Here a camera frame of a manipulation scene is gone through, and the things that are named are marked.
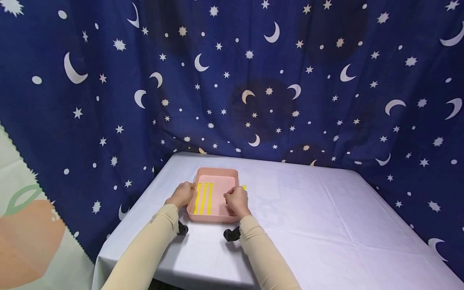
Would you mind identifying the person's left hand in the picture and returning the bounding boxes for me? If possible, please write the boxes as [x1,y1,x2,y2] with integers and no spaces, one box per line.
[164,181,197,210]

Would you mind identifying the person's right hand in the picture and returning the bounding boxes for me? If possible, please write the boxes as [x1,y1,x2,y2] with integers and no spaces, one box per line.
[223,186,252,220]

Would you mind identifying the pink plastic tray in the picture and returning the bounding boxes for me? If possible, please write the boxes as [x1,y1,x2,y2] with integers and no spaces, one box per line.
[186,168,240,224]

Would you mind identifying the person's left forearm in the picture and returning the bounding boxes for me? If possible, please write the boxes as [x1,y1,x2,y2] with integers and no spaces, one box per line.
[101,203,181,290]

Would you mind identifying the person's right forearm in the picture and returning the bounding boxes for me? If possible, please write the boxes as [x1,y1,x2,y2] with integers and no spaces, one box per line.
[239,215,302,290]

